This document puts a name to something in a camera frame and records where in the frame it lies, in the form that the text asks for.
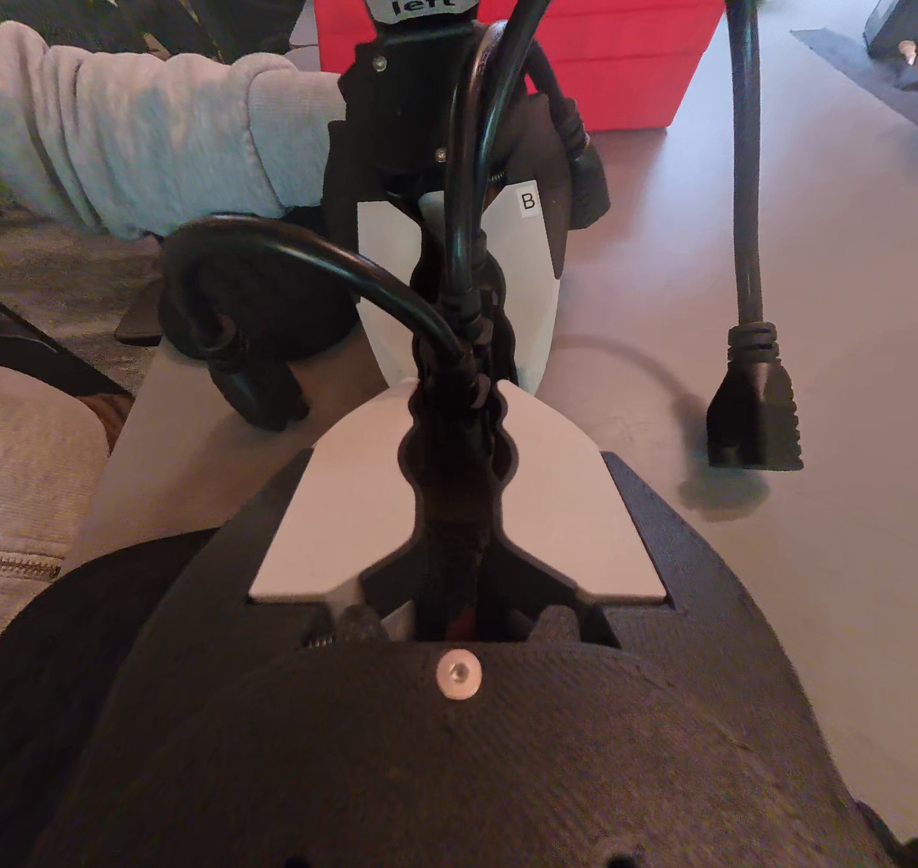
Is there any dark flat object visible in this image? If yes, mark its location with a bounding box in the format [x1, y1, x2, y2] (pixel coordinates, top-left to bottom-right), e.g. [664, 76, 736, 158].
[0, 300, 137, 399]

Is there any grey blue device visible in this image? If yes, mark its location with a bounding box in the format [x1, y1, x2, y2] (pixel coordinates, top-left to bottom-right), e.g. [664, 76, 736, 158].
[863, 0, 918, 90]

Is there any black power cable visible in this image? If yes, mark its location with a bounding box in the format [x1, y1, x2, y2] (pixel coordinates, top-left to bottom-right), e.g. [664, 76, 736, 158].
[470, 0, 589, 324]

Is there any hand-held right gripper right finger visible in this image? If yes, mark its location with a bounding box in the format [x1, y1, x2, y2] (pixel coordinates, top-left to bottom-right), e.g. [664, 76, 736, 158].
[488, 380, 668, 604]

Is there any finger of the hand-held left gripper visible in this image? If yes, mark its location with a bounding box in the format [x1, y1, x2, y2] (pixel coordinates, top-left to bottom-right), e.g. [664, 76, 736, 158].
[356, 194, 446, 386]
[482, 181, 562, 393]

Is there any person's beige zip jacket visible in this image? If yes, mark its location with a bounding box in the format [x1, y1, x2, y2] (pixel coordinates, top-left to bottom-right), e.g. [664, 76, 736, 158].
[0, 364, 133, 632]

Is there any black cloth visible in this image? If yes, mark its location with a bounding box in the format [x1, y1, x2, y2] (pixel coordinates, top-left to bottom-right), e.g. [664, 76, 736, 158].
[0, 527, 223, 868]

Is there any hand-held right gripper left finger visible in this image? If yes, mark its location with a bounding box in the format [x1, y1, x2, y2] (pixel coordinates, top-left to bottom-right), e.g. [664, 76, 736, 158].
[248, 377, 431, 607]

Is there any red box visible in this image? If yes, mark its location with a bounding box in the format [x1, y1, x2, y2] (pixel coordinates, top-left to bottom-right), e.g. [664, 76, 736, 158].
[312, 0, 754, 132]

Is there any person's left forearm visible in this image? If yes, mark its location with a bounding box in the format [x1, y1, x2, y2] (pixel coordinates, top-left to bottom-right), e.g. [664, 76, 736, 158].
[0, 20, 347, 239]

